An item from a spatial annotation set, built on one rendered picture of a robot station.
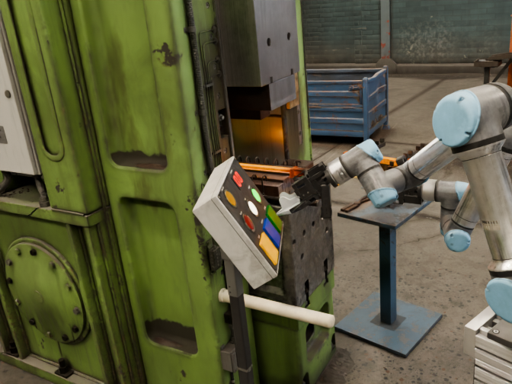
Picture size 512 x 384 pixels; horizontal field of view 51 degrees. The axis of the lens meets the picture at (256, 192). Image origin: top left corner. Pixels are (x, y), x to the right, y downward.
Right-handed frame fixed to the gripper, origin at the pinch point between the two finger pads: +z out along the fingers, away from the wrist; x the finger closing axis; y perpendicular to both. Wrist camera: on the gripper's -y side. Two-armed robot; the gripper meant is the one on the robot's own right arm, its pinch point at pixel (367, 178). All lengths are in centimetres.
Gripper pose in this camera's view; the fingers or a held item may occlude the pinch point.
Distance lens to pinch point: 199.4
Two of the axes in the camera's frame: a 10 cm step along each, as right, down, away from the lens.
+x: 5.1, -3.5, 7.9
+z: -8.6, -1.0, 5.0
